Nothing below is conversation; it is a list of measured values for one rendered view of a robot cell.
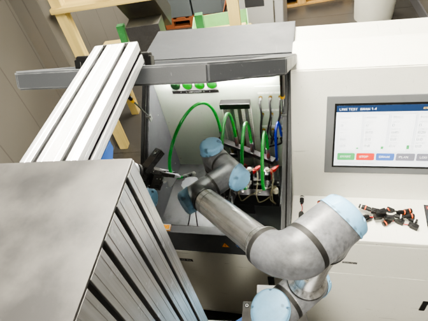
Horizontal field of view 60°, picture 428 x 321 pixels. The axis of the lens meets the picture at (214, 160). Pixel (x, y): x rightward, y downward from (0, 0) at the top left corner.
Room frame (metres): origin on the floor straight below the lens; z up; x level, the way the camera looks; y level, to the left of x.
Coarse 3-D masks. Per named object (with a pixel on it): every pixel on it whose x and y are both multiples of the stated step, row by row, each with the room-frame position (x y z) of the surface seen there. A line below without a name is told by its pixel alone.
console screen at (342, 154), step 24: (336, 96) 1.08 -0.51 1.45; (360, 96) 1.05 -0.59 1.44; (384, 96) 1.02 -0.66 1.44; (408, 96) 0.99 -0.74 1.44; (336, 120) 1.06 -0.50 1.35; (360, 120) 1.03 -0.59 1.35; (384, 120) 1.00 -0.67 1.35; (408, 120) 0.97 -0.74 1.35; (336, 144) 1.03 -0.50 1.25; (360, 144) 1.00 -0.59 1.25; (384, 144) 0.97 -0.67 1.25; (408, 144) 0.94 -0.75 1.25; (336, 168) 1.00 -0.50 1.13; (360, 168) 0.97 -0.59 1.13; (384, 168) 0.94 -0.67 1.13; (408, 168) 0.91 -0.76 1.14
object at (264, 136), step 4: (264, 132) 1.13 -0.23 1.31; (264, 136) 1.10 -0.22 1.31; (264, 140) 1.09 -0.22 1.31; (268, 144) 1.18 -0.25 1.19; (268, 148) 1.18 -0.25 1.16; (260, 152) 1.05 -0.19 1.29; (268, 152) 1.18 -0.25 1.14; (260, 156) 1.04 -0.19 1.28; (268, 156) 1.18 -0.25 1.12; (260, 160) 1.02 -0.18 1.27; (260, 164) 1.01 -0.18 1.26; (260, 168) 1.00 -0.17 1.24; (260, 172) 1.00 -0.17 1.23; (260, 176) 0.99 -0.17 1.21; (264, 184) 1.04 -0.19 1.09; (268, 184) 1.06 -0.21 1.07; (264, 188) 0.98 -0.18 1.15
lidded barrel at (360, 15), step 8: (360, 0) 4.10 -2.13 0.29; (368, 0) 4.01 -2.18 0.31; (376, 0) 3.96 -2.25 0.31; (384, 0) 3.94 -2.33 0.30; (392, 0) 3.96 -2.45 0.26; (360, 8) 4.09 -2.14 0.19; (368, 8) 4.01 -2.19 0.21; (376, 8) 3.96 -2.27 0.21; (384, 8) 3.95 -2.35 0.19; (392, 8) 3.99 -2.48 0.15; (360, 16) 4.09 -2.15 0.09; (368, 16) 4.01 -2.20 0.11; (376, 16) 3.96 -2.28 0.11; (384, 16) 3.95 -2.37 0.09
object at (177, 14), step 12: (168, 0) 5.18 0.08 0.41; (180, 0) 5.13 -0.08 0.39; (192, 0) 5.08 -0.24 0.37; (204, 0) 5.04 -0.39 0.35; (216, 0) 5.00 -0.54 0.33; (180, 12) 5.14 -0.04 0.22; (192, 12) 5.16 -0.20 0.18; (204, 12) 5.05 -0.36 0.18; (216, 12) 5.00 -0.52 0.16; (180, 24) 5.22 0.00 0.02
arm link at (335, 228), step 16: (320, 208) 0.46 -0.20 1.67; (336, 208) 0.45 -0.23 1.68; (352, 208) 0.44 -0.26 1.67; (304, 224) 0.43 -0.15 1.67; (320, 224) 0.42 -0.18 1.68; (336, 224) 0.41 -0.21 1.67; (352, 224) 0.41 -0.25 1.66; (320, 240) 0.39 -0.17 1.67; (336, 240) 0.38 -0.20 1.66; (352, 240) 0.39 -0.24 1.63; (336, 256) 0.37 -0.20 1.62; (288, 288) 0.49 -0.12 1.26; (304, 288) 0.45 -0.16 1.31; (320, 288) 0.46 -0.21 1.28; (304, 304) 0.44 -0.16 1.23
